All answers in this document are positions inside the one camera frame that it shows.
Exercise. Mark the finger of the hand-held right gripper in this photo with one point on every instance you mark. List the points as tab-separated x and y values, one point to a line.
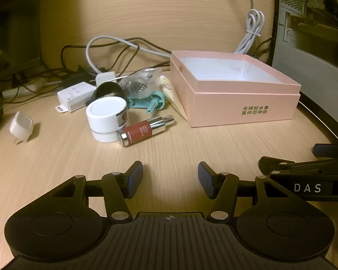
273	163
331	149

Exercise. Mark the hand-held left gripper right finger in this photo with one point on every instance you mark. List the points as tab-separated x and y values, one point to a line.
204	177

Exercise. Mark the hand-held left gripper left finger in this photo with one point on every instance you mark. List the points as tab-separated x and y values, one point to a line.
135	175

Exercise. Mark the pink cardboard box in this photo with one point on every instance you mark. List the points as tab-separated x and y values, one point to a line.
242	109

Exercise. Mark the red serum bottle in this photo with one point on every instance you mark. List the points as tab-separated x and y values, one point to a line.
135	132

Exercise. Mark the white cream jar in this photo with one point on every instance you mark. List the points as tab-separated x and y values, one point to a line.
104	112

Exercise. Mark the teal plastic toy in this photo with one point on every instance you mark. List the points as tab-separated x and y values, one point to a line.
155	103

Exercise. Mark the clear plastic bag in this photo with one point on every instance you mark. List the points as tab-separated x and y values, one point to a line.
140	84

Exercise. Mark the cream cone-shaped tube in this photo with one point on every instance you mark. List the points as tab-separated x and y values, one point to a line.
169	90

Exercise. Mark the computer case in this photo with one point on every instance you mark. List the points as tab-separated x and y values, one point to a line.
298	62

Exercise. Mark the small white carton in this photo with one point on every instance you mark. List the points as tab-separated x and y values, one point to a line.
76	94

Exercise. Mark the white cube charger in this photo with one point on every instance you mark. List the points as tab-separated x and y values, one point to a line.
105	78

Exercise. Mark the black power adapter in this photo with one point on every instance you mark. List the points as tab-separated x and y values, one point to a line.
79	76

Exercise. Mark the white plug adapter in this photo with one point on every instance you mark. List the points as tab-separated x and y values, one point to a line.
21	126

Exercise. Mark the white power strip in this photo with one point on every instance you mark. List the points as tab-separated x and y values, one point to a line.
22	88

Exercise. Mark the black monitor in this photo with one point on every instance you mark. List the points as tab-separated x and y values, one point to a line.
11	19

